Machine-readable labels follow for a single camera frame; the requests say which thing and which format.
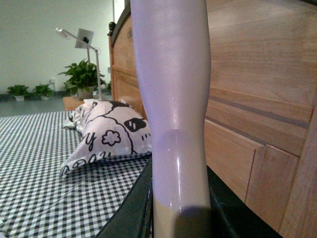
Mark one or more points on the wooden bed headboard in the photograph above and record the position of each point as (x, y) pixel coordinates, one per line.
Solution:
(260, 129)

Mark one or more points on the far wooden nightstand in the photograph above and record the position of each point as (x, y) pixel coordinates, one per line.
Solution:
(71, 103)

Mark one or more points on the black white checkered bedsheet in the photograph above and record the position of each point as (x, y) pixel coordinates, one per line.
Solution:
(35, 201)

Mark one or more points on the small potted plant middle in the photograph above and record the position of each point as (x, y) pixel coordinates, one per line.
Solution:
(43, 91)

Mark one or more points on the white cartoon print pillow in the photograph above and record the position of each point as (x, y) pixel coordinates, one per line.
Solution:
(110, 131)

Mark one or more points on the small potted plant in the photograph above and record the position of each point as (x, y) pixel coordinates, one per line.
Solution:
(19, 92)
(43, 91)

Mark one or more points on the large potted green plant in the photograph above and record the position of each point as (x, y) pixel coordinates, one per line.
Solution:
(83, 79)

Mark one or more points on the beige hand brush black bristles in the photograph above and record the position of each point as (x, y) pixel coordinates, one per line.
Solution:
(173, 64)

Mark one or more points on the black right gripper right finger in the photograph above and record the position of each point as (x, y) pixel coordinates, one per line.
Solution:
(231, 218)

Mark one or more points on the small potted plant left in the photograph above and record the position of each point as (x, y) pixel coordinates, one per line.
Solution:
(19, 92)

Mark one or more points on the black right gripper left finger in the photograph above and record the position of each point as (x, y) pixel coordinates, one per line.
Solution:
(133, 219)

